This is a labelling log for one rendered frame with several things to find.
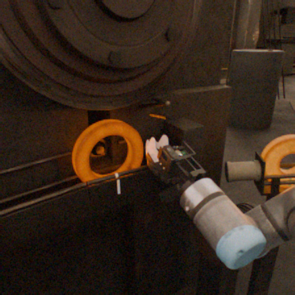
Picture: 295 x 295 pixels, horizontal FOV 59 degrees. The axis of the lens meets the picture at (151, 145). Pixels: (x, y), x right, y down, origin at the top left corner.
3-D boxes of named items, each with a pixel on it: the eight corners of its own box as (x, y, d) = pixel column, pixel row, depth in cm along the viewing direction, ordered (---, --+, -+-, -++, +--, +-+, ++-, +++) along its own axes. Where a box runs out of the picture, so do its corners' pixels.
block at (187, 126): (160, 187, 87) (161, 119, 78) (180, 181, 91) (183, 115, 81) (180, 204, 78) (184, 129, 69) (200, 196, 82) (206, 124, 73)
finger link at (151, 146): (151, 126, 70) (168, 147, 64) (147, 143, 73) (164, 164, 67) (140, 128, 68) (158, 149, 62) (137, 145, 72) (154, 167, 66)
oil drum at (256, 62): (213, 120, 345) (220, 49, 311) (244, 113, 374) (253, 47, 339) (249, 133, 298) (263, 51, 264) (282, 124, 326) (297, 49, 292)
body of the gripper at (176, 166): (183, 138, 65) (214, 170, 57) (175, 163, 70) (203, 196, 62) (157, 145, 61) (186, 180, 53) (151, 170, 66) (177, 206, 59)
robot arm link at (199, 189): (216, 212, 60) (183, 226, 56) (203, 197, 63) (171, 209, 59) (230, 186, 55) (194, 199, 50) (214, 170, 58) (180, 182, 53)
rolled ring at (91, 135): (143, 116, 65) (137, 113, 68) (70, 129, 56) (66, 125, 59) (144, 180, 72) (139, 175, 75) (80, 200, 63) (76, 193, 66)
